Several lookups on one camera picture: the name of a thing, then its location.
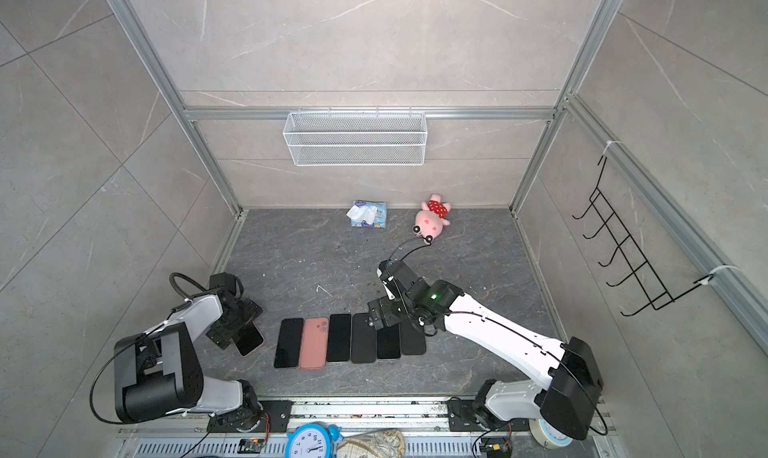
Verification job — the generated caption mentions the black phone case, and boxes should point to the black phone case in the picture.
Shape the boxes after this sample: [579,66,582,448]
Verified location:
[351,313,377,364]

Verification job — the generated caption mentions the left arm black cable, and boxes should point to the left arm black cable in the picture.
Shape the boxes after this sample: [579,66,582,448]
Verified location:
[168,271,211,301]

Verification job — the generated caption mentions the small phone pink case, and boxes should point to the small phone pink case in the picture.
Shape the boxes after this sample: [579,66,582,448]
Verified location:
[232,323,264,357]

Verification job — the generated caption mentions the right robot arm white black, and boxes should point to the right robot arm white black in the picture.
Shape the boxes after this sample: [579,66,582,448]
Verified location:
[368,259,604,448]

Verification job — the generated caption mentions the pink pig plush toy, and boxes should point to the pink pig plush toy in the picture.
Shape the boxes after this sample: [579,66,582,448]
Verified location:
[412,193,451,244]

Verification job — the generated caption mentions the black phone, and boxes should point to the black phone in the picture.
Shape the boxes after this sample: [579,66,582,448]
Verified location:
[326,313,352,363]
[376,324,401,360]

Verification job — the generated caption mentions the blue tissue packet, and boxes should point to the blue tissue packet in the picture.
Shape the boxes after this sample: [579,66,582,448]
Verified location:
[346,200,387,228]

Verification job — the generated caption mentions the blue alarm clock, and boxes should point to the blue alarm clock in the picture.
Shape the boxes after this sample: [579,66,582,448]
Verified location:
[284,423,343,458]

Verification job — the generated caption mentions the white wire wall basket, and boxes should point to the white wire wall basket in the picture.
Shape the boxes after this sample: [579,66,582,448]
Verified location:
[283,110,428,166]

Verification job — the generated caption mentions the white alarm clock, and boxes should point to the white alarm clock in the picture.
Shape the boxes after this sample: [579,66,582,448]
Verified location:
[529,419,573,450]

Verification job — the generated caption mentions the woven basket object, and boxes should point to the woven basket object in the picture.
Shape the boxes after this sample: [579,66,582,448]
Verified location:
[336,429,406,458]

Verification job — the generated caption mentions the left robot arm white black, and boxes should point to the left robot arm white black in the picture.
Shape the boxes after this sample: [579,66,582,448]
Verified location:
[105,272,268,433]

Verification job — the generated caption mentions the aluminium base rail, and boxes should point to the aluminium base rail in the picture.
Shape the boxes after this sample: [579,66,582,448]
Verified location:
[112,396,626,457]

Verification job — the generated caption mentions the black wire hook rack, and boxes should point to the black wire hook rack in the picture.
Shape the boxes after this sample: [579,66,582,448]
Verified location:
[572,156,736,318]

